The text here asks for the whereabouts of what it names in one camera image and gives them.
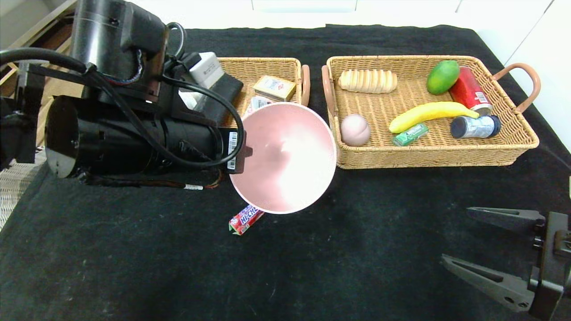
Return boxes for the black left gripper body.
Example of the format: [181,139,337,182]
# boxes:
[162,117,246,175]

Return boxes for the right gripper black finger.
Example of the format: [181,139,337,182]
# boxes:
[466,206,546,235]
[439,253,541,313]

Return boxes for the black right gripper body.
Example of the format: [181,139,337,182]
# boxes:
[528,211,571,321]

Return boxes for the pink bowl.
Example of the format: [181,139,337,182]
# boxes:
[229,102,337,215]

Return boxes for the clear plastic cutlery case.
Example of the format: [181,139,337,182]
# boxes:
[247,95,273,115]

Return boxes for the black leather glasses case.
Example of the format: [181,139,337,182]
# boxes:
[203,73,244,128]

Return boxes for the red Hi-Chew candy pack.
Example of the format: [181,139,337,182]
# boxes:
[228,205,265,236]

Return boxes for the pink peach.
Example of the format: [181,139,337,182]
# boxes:
[340,113,372,147]

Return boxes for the striped bread roll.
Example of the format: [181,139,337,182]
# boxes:
[338,69,398,94]

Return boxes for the small yellow card box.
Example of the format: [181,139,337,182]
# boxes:
[253,75,297,103]

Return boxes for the small silver jar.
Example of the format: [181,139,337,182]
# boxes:
[450,115,502,140]

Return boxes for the green gum pack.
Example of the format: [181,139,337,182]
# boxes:
[393,123,430,147]

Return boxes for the black tablecloth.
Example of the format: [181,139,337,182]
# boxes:
[0,25,571,321]

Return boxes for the yellow banana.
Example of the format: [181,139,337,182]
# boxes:
[389,101,480,134]

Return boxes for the red soda can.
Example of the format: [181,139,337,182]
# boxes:
[448,66,494,117]

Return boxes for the white low bench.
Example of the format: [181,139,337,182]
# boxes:
[134,0,476,32]

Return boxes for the green mango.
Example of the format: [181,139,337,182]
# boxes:
[427,60,461,95]

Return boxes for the white woven chair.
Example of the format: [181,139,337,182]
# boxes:
[0,151,47,230]

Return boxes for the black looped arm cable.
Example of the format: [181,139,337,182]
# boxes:
[89,21,246,170]

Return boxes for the woven wicker basket with handles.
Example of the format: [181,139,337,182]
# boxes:
[321,55,542,169]
[216,57,311,110]

